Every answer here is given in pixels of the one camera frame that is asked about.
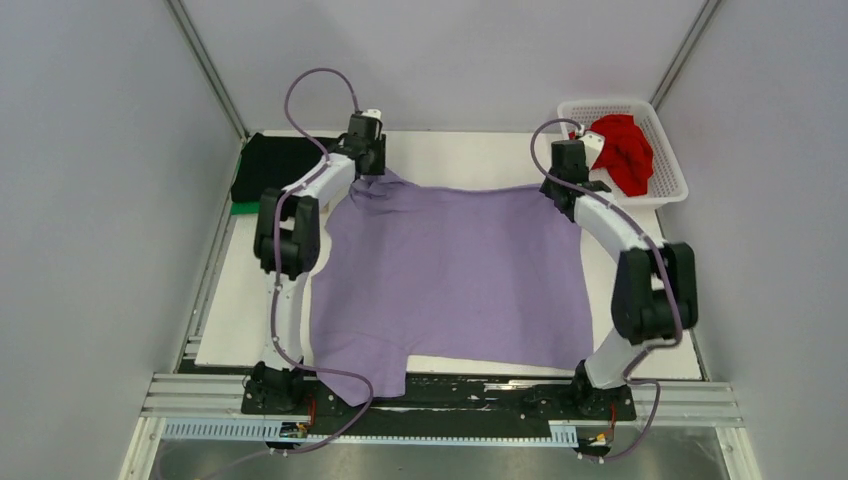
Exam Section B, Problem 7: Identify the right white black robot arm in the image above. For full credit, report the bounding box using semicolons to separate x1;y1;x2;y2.
540;139;698;419

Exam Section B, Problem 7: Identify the folded black t shirt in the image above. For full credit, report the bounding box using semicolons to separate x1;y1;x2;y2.
230;133;323;204

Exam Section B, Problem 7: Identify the folded green t shirt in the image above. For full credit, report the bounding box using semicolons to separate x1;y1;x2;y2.
230;202;260;216

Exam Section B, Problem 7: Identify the white plastic basket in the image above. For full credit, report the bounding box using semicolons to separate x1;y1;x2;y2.
557;98;688;209

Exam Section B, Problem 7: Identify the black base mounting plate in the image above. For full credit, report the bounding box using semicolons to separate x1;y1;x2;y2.
251;374;636;439

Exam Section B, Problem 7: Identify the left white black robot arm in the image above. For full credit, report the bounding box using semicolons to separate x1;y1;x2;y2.
242;109;386;415

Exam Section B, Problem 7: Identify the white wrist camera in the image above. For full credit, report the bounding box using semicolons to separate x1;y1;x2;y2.
362;108;382;121
575;131;605;170

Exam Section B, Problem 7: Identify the white slotted cable duct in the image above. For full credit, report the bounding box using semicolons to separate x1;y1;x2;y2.
162;418;579;448

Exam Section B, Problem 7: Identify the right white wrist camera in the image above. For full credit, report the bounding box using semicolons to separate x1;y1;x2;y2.
575;131;605;170

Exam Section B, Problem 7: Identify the red t shirt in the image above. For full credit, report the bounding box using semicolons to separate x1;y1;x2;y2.
589;114;654;197

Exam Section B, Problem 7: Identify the purple t shirt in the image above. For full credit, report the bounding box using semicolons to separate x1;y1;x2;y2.
309;173;593;405

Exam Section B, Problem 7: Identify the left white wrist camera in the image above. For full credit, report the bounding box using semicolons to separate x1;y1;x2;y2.
362;108;382;121

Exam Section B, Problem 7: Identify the aluminium frame rail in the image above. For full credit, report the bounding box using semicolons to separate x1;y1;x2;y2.
141;374;745;428

